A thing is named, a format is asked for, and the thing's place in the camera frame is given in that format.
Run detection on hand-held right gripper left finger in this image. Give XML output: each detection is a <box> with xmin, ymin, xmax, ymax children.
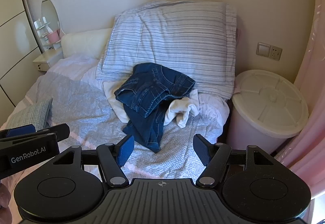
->
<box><xmin>52</xmin><ymin>135</ymin><xmax>135</xmax><ymax>187</ymax></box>

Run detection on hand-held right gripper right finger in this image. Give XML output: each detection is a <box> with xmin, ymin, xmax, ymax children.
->
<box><xmin>193</xmin><ymin>134</ymin><xmax>276</xmax><ymax>187</ymax></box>

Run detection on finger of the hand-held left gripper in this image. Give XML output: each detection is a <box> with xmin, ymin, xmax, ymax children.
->
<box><xmin>0</xmin><ymin>123</ymin><xmax>71</xmax><ymax>144</ymax></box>
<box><xmin>0</xmin><ymin>124</ymin><xmax>36</xmax><ymax>139</ymax></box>

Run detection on dark blue jeans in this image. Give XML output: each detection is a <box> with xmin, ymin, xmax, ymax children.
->
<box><xmin>114</xmin><ymin>63</ymin><xmax>196</xmax><ymax>154</ymax></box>

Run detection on person's left hand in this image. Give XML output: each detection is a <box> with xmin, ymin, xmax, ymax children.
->
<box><xmin>0</xmin><ymin>183</ymin><xmax>13</xmax><ymax>224</ymax></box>

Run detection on small grey checked pillow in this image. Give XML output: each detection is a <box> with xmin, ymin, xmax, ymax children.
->
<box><xmin>5</xmin><ymin>98</ymin><xmax>53</xmax><ymax>131</ymax></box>

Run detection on bed with pink grey bedspread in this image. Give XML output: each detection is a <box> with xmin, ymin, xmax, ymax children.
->
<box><xmin>0</xmin><ymin>55</ymin><xmax>230</xmax><ymax>224</ymax></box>

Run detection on white garment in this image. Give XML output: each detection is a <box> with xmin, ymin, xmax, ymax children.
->
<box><xmin>103</xmin><ymin>81</ymin><xmax>200</xmax><ymax>129</ymax></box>

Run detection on white nightstand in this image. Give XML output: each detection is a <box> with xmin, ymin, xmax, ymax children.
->
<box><xmin>32</xmin><ymin>50</ymin><xmax>64</xmax><ymax>71</ymax></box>

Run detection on white lidded bin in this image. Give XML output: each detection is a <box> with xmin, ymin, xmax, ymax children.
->
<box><xmin>226</xmin><ymin>69</ymin><xmax>309</xmax><ymax>155</ymax></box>

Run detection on cream wardrobe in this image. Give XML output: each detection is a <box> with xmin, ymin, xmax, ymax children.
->
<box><xmin>0</xmin><ymin>0</ymin><xmax>40</xmax><ymax>108</ymax></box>

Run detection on white cosmetic rack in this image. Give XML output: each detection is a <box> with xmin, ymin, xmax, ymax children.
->
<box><xmin>34</xmin><ymin>18</ymin><xmax>63</xmax><ymax>51</ymax></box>

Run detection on large striped pillow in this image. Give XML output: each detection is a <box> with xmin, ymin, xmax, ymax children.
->
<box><xmin>96</xmin><ymin>0</ymin><xmax>238</xmax><ymax>101</ymax></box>

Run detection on oval mirror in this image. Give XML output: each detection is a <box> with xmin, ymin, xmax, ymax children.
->
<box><xmin>41</xmin><ymin>0</ymin><xmax>62</xmax><ymax>35</ymax></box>

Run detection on wall switch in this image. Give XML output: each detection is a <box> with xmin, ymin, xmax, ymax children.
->
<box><xmin>256</xmin><ymin>42</ymin><xmax>272</xmax><ymax>57</ymax></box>

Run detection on wall socket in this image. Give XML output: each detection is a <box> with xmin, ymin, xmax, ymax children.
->
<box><xmin>269</xmin><ymin>46</ymin><xmax>283</xmax><ymax>61</ymax></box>

